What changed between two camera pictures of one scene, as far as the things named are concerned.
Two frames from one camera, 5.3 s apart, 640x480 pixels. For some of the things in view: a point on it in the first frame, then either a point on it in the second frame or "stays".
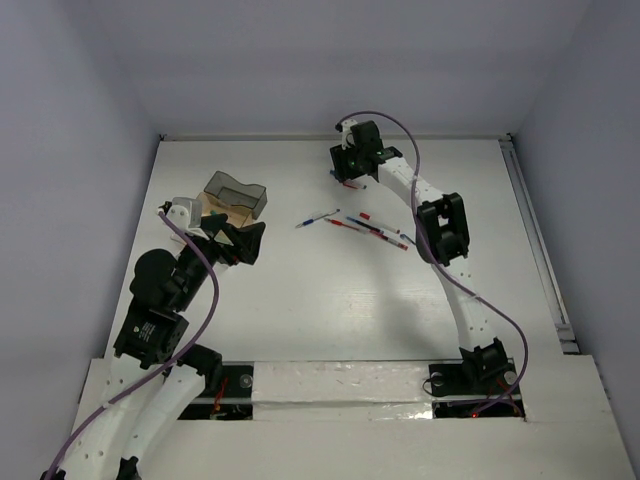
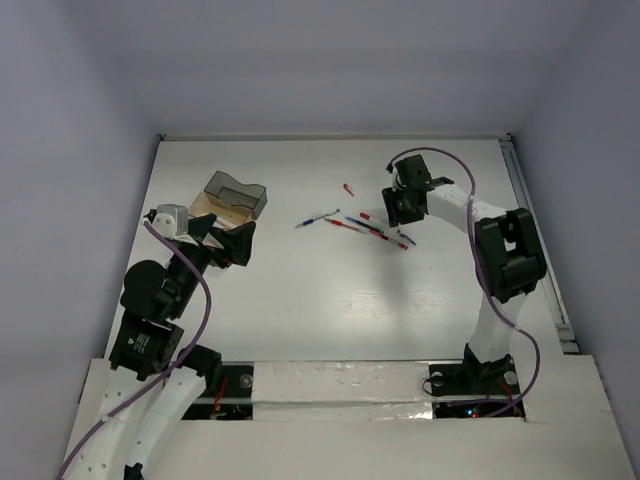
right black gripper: x=342 y=170 → x=395 y=214
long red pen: x=389 y=240 stays
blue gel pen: x=381 y=231 stays
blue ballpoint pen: x=311 y=220 stays
